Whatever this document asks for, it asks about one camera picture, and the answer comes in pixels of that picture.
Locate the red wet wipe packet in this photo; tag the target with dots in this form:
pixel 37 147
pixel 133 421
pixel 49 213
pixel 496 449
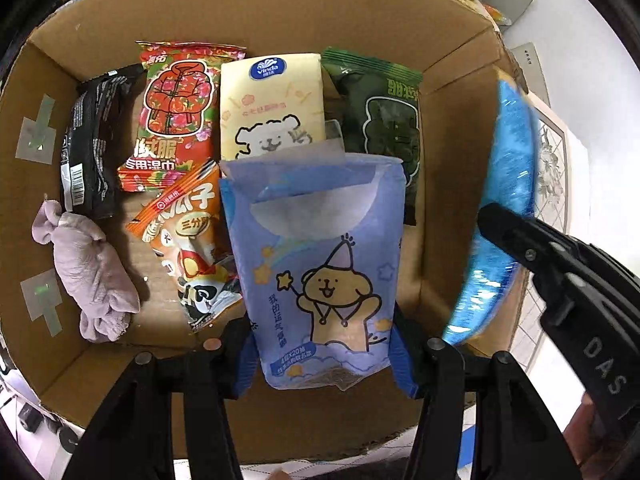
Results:
pixel 175 110

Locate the white board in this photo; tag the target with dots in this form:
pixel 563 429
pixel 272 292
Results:
pixel 527 65

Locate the green packet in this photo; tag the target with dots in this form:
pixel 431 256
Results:
pixel 390 125

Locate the orange panda snack packet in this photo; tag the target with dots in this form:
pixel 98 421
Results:
pixel 190 240

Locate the person's right hand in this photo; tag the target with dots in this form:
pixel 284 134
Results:
pixel 582 430

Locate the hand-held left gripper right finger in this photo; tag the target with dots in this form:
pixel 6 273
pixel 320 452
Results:
pixel 405 360

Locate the blue dog tissue pack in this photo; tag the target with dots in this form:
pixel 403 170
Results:
pixel 310 260

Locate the long blue packet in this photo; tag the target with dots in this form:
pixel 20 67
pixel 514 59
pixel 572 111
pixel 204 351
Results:
pixel 505 160

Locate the black packet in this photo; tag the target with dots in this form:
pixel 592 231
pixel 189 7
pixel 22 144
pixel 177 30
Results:
pixel 90 150

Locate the yellow tissue pack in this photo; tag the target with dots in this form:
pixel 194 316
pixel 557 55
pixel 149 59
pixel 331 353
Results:
pixel 270 110

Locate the purple sock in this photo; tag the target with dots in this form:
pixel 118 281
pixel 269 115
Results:
pixel 95 270

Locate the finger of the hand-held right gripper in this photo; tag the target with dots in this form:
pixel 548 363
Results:
pixel 510 230

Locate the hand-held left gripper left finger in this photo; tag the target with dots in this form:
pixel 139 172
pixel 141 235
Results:
pixel 245 360

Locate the cardboard box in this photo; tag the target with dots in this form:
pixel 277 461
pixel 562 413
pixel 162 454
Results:
pixel 440 60

